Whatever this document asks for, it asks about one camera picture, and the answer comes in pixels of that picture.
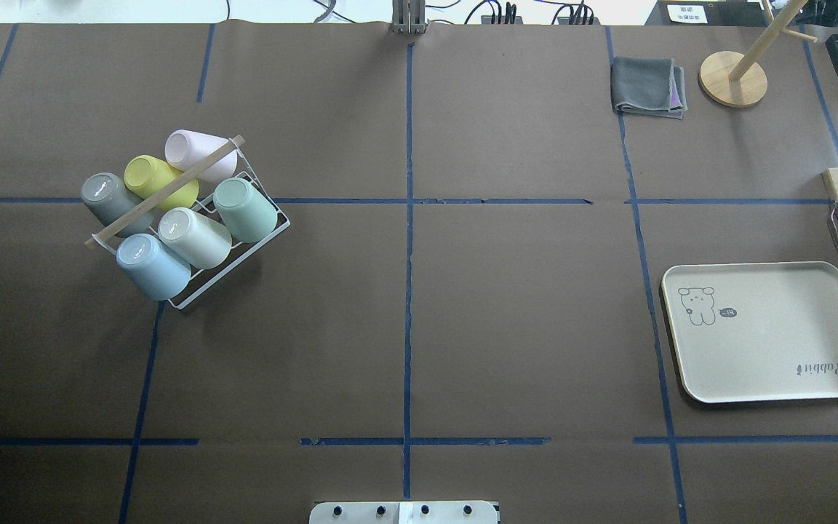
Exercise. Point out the white wire cup rack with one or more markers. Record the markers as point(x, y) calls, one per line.
point(145, 217)

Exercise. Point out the cream white cup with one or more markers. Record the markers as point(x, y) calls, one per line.
point(201, 241)

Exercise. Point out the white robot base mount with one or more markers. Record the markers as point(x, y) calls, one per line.
point(448, 511)

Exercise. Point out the pink cup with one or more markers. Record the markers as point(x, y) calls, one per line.
point(184, 148)

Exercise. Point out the beige rabbit tray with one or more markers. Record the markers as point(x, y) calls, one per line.
point(754, 332)

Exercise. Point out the wooden stand with round base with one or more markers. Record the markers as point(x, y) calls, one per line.
point(735, 79)

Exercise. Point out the grey cup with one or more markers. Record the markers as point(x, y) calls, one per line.
point(107, 197)

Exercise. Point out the light blue cup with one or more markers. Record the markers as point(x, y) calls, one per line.
point(155, 269)

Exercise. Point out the green cup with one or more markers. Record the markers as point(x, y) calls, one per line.
point(245, 212)

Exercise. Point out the yellow cup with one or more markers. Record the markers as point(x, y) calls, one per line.
point(145, 175)

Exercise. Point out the grey folded cloth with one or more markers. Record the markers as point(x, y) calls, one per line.
point(651, 86)

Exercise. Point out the aluminium profile post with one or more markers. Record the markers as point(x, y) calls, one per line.
point(409, 17)

